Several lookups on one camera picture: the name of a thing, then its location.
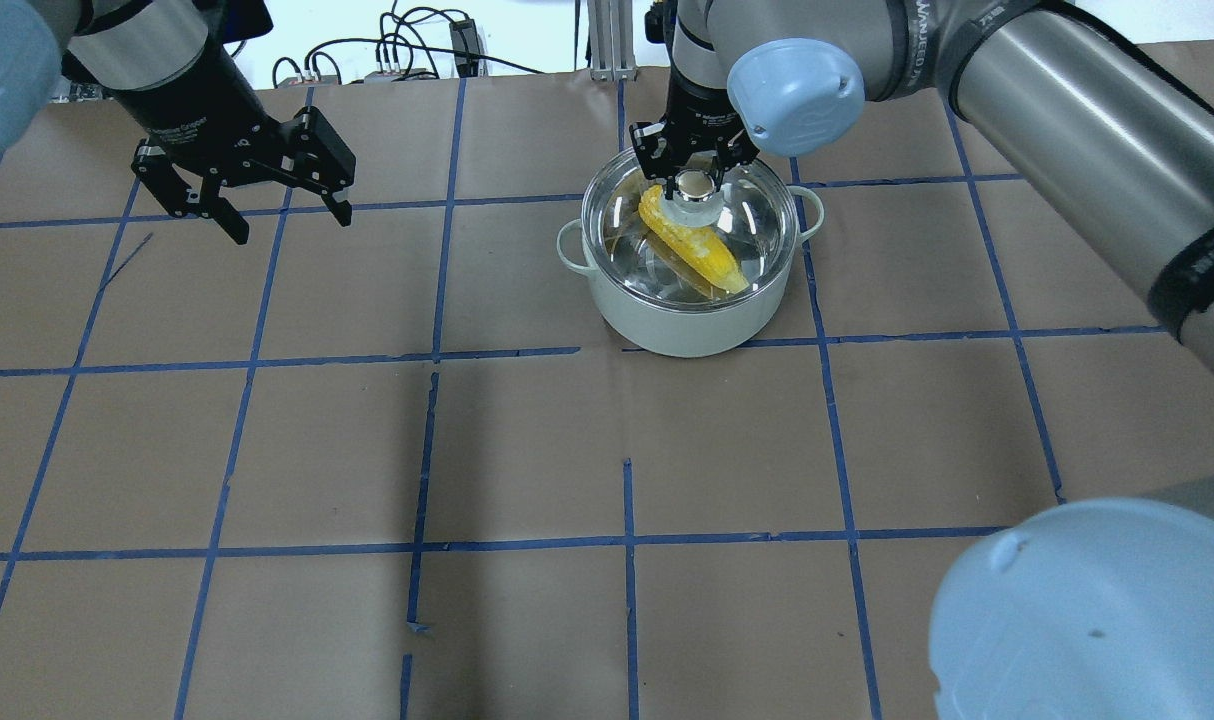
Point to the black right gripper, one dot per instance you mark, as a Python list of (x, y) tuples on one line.
[(697, 108)]

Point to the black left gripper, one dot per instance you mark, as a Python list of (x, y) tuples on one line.
[(199, 113)]

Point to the yellow corn cob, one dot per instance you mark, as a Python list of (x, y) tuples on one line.
[(698, 247)]

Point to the glass pot lid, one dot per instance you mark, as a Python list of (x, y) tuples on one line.
[(754, 213)]

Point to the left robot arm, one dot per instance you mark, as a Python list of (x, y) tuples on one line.
[(167, 64)]

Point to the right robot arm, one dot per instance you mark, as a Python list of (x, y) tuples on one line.
[(1098, 609)]

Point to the pale green cooking pot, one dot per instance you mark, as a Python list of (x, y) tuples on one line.
[(677, 334)]

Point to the aluminium frame post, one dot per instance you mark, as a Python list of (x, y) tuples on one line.
[(610, 39)]

